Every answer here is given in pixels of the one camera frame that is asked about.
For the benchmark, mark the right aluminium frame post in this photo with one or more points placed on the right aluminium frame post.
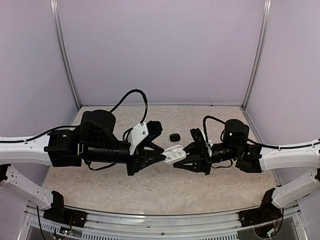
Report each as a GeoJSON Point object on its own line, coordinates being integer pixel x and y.
{"type": "Point", "coordinates": [258, 53]}

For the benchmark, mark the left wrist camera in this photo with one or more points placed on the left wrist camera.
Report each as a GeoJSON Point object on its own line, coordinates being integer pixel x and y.
{"type": "Point", "coordinates": [143, 133]}

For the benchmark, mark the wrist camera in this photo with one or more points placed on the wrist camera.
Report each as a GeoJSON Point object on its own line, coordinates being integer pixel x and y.
{"type": "Point", "coordinates": [143, 133]}
{"type": "Point", "coordinates": [200, 143]}

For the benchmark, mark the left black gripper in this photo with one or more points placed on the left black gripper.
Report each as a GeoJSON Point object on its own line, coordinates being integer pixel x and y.
{"type": "Point", "coordinates": [140, 160]}

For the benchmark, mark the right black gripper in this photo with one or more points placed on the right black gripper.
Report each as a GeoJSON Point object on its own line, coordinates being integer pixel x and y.
{"type": "Point", "coordinates": [201, 162]}

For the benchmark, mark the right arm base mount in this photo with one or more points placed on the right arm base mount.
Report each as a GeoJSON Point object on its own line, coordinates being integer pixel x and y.
{"type": "Point", "coordinates": [264, 213]}

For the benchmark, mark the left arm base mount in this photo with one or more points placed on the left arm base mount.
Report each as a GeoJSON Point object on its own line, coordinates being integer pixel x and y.
{"type": "Point", "coordinates": [60, 214]}

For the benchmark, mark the front aluminium rail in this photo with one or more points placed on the front aluminium rail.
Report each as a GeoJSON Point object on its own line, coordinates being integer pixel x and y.
{"type": "Point", "coordinates": [101, 225]}

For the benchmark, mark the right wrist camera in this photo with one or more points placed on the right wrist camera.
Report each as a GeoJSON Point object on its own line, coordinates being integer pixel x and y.
{"type": "Point", "coordinates": [200, 143]}

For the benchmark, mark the aluminium frame post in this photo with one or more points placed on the aluminium frame post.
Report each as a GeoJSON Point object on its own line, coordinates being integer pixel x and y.
{"type": "Point", "coordinates": [54, 5]}
{"type": "Point", "coordinates": [258, 53]}

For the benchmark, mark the white earbud charging case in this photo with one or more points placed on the white earbud charging case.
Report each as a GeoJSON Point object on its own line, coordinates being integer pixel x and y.
{"type": "Point", "coordinates": [176, 152]}

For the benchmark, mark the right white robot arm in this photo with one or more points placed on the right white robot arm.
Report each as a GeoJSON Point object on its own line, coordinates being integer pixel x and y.
{"type": "Point", "coordinates": [253, 157]}

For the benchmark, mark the black earbud charging case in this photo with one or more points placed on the black earbud charging case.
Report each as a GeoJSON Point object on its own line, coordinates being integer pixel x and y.
{"type": "Point", "coordinates": [174, 137]}

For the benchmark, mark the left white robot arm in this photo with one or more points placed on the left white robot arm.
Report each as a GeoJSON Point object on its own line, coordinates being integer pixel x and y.
{"type": "Point", "coordinates": [93, 141]}

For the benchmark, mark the left aluminium frame post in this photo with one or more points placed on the left aluminium frame post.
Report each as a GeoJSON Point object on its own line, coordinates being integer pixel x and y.
{"type": "Point", "coordinates": [54, 5]}

